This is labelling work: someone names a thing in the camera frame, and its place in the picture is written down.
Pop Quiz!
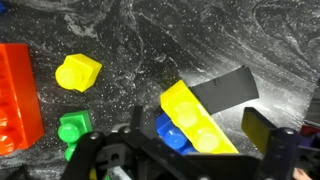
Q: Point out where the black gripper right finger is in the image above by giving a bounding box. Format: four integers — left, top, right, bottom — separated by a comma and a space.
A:
240, 106, 320, 180

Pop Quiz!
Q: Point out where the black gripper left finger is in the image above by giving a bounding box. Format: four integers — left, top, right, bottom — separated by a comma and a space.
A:
61, 106, 214, 180

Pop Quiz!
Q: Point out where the long yellow Lego brick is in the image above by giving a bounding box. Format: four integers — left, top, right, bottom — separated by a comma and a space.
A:
160, 80, 238, 154

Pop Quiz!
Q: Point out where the blue Lego brick front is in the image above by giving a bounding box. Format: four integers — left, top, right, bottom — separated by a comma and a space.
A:
156, 113, 196, 155

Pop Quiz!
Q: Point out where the green Lego brick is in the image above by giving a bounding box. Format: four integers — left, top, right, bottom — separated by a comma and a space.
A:
58, 110, 93, 161

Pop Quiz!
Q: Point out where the small yellow Lego brick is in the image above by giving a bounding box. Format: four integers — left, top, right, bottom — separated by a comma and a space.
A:
55, 54, 102, 92

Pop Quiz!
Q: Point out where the orange long Lego brick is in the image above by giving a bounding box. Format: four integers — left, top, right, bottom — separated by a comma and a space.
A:
0, 44, 44, 156

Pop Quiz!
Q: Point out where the black tape strip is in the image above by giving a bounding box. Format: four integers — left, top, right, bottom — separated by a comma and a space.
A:
190, 66, 259, 115

